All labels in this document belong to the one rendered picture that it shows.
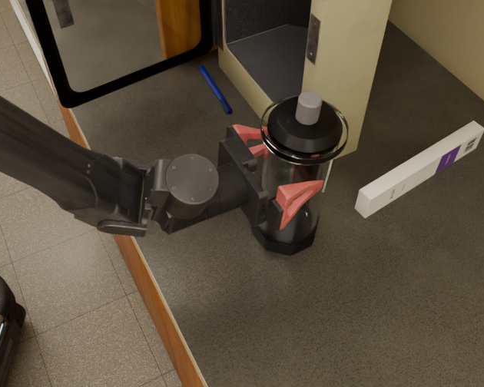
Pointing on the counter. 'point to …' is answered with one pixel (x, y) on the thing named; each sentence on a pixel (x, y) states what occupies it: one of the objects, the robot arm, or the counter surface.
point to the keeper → (313, 38)
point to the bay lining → (262, 16)
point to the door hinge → (217, 24)
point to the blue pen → (215, 90)
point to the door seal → (122, 81)
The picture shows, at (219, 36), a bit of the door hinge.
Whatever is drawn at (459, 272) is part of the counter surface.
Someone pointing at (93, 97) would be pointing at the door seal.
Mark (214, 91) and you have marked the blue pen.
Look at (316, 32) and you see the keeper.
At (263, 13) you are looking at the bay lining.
